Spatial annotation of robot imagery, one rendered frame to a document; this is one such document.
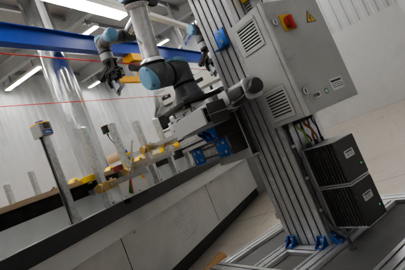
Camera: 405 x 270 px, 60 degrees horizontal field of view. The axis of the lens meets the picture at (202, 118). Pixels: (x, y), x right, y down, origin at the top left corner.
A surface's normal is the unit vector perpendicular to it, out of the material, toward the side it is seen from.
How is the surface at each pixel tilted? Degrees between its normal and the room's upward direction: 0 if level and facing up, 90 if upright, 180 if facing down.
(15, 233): 90
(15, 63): 90
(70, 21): 90
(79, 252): 90
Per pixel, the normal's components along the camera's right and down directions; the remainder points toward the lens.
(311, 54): 0.48, -0.27
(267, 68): -0.79, 0.28
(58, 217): 0.83, -0.38
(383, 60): -0.44, 0.10
